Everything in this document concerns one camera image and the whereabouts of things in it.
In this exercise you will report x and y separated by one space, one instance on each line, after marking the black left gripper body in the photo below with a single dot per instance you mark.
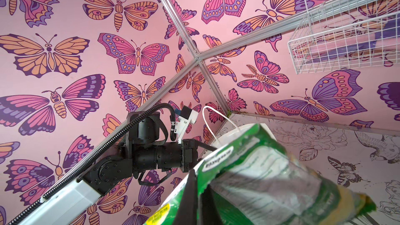
165 157

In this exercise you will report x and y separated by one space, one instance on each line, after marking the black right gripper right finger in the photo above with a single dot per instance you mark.
209 212

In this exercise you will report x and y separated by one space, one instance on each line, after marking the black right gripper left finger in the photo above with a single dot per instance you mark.
187 211

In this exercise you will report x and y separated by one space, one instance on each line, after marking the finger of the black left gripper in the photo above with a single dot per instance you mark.
205 146

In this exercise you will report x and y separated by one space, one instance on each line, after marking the white paper bag with flower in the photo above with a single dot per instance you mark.
235 125

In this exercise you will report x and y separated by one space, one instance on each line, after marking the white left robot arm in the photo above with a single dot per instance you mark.
110 177

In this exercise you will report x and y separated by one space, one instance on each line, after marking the white wire basket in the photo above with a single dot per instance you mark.
340 34

